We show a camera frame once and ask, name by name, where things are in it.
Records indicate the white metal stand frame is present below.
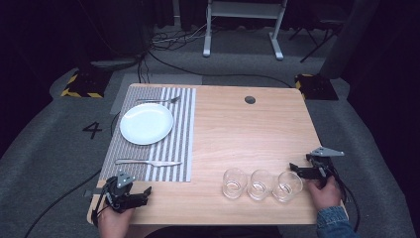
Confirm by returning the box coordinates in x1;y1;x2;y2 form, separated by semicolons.
202;0;289;61

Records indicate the black yellow striped floor plate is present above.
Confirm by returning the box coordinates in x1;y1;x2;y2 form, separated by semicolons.
294;73;340;101
60;68;113;99

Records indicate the left hand-held gripper black cable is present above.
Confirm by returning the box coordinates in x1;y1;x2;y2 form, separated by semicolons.
23;169;110;238

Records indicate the clear drinking glass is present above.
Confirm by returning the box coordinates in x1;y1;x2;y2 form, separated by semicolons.
222;167;249;200
271;171;304;203
247;169;275;201

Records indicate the dark folding chair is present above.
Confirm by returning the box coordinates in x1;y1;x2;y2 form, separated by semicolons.
288;13;345;64

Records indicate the tangle of floor cables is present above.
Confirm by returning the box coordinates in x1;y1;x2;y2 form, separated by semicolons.
150;19;212;53

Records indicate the grey striped placemat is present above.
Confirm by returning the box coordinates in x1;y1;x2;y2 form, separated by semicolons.
98;86;197;183

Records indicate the white round plate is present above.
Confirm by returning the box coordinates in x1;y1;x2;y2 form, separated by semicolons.
119;102;174;146

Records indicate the right hand-held gripper black cable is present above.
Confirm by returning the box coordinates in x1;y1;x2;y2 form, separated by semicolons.
328;165;362;233

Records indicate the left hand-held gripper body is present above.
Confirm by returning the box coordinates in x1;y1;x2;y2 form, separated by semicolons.
98;170;149;213

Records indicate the person's left hand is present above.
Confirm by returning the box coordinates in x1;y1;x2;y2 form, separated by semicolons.
96;203;136;238

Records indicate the hand-held gripper black cable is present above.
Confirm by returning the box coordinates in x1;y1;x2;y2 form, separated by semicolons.
328;165;362;233
23;169;110;238

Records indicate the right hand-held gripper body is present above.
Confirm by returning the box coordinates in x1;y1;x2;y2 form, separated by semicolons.
304;146;345;182

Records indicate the long black floor cable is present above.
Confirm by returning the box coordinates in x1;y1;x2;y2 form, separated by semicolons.
147;49;294;89

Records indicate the silver fork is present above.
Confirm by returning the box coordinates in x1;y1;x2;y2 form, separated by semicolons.
136;95;182;104

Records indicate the person's right hand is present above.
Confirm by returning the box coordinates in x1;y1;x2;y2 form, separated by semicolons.
306;176;343;212

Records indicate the silver table knife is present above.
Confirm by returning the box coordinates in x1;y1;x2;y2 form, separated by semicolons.
114;159;183;168

